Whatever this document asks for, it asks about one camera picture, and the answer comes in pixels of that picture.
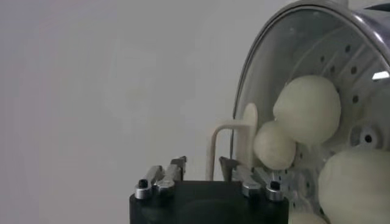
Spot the stainless steel steamer basket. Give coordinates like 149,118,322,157
286,2,390,224

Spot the glass pot lid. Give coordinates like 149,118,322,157
205,0,390,224

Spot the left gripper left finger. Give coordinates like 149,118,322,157
133,155,187,200

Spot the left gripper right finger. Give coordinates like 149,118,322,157
218,156,285,202

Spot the cream electric cooking pot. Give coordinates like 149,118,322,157
288,211,327,224

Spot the white steamed baozi bun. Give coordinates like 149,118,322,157
253,121,297,170
272,75,342,145
317,145,390,224

